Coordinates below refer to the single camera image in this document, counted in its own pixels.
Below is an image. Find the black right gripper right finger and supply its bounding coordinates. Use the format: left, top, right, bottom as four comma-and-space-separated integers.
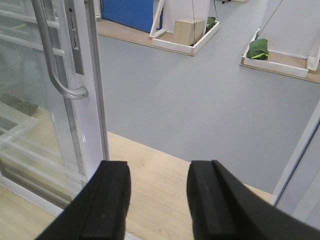
186, 160, 320, 240

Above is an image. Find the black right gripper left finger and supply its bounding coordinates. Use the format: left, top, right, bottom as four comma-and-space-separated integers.
37, 160, 131, 240

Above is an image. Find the white framed glass sliding door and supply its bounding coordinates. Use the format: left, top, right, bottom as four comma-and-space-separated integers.
0, 0, 109, 215

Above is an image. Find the silver door handle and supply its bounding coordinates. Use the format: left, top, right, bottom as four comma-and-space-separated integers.
31, 0, 89, 100

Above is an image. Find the silver door lock plate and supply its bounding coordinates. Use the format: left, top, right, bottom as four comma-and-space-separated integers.
65, 1, 84, 75

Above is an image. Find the blue door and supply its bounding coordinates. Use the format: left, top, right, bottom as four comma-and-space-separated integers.
101, 0, 159, 33

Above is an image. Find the light wooden floor platform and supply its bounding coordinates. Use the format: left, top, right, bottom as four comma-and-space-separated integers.
0, 131, 276, 240

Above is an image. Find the green sandbag on far platform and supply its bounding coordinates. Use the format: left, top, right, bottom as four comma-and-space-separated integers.
246, 38, 270, 60

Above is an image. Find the distant wooden box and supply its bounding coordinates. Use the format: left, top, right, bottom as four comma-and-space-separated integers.
173, 18, 205, 46

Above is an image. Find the white wooden base frame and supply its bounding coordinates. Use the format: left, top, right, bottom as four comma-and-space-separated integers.
148, 0, 221, 56

